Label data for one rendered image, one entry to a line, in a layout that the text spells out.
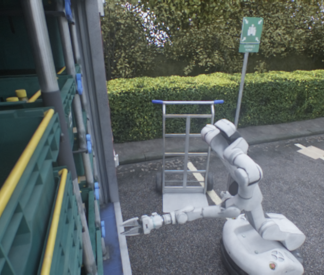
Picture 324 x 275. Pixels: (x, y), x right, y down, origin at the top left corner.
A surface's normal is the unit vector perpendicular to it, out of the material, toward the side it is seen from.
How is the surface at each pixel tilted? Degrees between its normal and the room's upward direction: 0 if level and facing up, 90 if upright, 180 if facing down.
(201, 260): 0
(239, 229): 75
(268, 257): 0
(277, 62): 63
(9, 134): 87
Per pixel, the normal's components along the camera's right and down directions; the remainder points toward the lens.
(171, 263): 0.00, -0.91
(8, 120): 0.29, 0.36
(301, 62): 0.09, -0.06
